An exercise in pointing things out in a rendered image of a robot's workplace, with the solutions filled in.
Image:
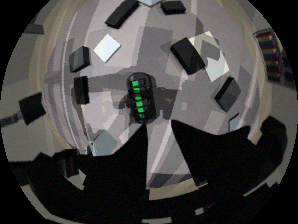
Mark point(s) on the white flat panel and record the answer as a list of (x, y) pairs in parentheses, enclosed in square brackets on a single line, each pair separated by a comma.
[(215, 63)]

